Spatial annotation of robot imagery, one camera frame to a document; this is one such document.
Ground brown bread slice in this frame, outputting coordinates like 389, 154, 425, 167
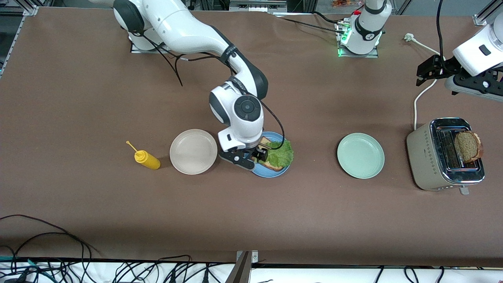
259, 136, 287, 172
454, 131, 484, 164

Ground green lettuce leaf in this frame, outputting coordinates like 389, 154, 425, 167
264, 140, 294, 169

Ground blue plate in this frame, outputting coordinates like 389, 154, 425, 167
251, 131, 293, 178

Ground yellow squeeze bottle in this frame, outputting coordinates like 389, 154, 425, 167
126, 140, 161, 170

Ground beige plate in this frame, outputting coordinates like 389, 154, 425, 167
169, 129, 218, 175

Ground pale green plate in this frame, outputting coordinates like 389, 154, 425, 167
337, 132, 385, 180

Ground beige and chrome toaster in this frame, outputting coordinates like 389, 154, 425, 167
406, 117, 485, 196

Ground white toaster power cord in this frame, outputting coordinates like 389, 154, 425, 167
404, 33, 447, 131

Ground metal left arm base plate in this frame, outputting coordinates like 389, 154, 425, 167
336, 20, 380, 59

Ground aluminium frame profile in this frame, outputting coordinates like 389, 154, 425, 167
22, 0, 40, 16
474, 0, 503, 26

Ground metal table edge bracket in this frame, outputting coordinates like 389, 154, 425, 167
226, 250, 259, 283

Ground black cable to arm base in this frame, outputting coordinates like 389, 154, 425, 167
275, 11, 347, 35

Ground metal frame block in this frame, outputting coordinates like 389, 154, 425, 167
229, 0, 287, 12

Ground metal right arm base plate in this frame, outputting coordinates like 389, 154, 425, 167
130, 37, 175, 54

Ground long black looping cable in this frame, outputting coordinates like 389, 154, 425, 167
8, 232, 93, 283
0, 214, 103, 257

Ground teal cable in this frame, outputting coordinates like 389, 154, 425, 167
0, 257, 52, 282

